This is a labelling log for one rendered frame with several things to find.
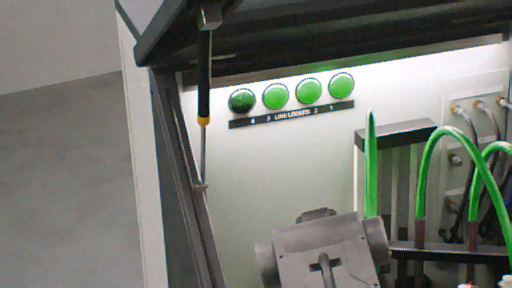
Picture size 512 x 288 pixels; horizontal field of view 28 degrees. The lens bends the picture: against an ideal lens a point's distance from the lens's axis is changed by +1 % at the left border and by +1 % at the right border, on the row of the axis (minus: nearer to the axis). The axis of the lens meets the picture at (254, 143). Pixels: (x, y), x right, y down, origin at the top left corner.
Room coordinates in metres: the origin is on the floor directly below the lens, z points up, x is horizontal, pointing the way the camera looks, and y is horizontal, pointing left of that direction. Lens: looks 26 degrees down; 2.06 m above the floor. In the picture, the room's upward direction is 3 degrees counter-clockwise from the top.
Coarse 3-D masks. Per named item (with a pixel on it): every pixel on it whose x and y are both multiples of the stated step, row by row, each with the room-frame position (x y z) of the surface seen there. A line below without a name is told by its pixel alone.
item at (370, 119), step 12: (372, 108) 1.42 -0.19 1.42; (372, 120) 1.36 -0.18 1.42; (372, 132) 1.33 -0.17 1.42; (372, 144) 1.30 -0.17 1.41; (372, 156) 1.28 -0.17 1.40; (372, 168) 1.26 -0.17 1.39; (372, 180) 1.25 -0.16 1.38; (372, 192) 1.23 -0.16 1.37; (372, 204) 1.22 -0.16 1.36; (372, 216) 1.21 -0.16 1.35
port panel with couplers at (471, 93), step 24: (504, 72) 1.69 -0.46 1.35; (456, 96) 1.66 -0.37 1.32; (480, 96) 1.68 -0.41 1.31; (504, 96) 1.69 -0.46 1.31; (456, 120) 1.67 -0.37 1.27; (480, 120) 1.68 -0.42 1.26; (504, 120) 1.69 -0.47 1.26; (456, 144) 1.66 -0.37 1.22; (480, 144) 1.68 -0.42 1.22; (456, 168) 1.67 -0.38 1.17; (456, 192) 1.67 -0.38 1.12; (456, 216) 1.67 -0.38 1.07; (480, 216) 1.68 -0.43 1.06
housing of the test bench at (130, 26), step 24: (120, 0) 1.76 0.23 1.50; (144, 0) 1.76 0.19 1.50; (120, 24) 1.77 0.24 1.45; (144, 24) 1.62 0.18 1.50; (432, 24) 1.70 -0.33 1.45; (120, 48) 1.80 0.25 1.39; (144, 72) 1.57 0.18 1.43; (144, 96) 1.60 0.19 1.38; (144, 120) 1.63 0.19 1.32; (144, 144) 1.65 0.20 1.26; (144, 168) 1.68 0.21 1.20; (144, 192) 1.70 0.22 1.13; (144, 216) 1.73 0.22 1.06; (144, 240) 1.76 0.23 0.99; (144, 264) 1.79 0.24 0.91
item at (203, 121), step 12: (204, 36) 1.23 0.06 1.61; (204, 48) 1.24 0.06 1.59; (204, 60) 1.25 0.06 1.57; (204, 72) 1.26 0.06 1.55; (204, 84) 1.27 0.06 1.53; (204, 96) 1.28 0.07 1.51; (204, 108) 1.29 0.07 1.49; (204, 120) 1.30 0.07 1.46; (204, 132) 1.32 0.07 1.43; (204, 144) 1.34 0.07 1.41; (204, 156) 1.35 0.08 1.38; (204, 168) 1.36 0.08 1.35; (204, 180) 1.37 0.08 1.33; (204, 192) 1.38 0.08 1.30
